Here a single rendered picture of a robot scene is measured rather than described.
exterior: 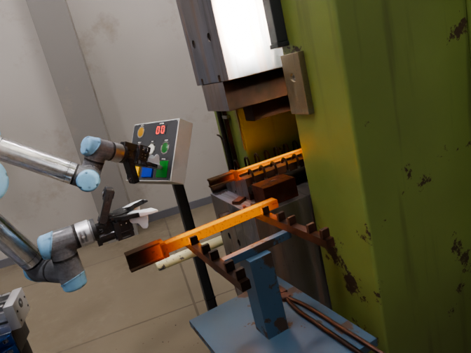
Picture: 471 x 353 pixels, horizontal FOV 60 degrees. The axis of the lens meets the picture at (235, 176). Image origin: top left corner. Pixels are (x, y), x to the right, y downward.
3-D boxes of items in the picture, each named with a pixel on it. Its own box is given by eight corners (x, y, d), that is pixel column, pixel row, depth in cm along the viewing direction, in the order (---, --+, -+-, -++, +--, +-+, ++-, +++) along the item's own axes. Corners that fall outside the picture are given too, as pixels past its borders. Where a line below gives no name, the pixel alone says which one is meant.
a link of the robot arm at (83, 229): (73, 220, 126) (74, 227, 118) (87, 216, 127) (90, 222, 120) (80, 242, 128) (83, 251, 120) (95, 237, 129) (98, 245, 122)
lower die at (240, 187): (250, 200, 138) (244, 176, 135) (227, 190, 156) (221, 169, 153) (347, 164, 152) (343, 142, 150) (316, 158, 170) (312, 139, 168)
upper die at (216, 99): (229, 111, 130) (222, 81, 127) (207, 111, 148) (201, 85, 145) (333, 82, 145) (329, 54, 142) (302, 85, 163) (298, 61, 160)
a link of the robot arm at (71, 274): (70, 279, 132) (58, 248, 129) (94, 280, 127) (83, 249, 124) (50, 293, 126) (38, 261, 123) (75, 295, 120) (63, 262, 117)
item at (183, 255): (160, 274, 173) (156, 262, 171) (156, 270, 177) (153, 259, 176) (249, 237, 188) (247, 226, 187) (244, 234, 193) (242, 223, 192)
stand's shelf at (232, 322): (265, 421, 78) (263, 412, 77) (190, 326, 113) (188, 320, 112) (378, 345, 90) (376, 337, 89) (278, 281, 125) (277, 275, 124)
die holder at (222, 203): (282, 339, 134) (254, 216, 122) (235, 293, 168) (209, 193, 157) (406, 273, 154) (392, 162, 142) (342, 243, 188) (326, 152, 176)
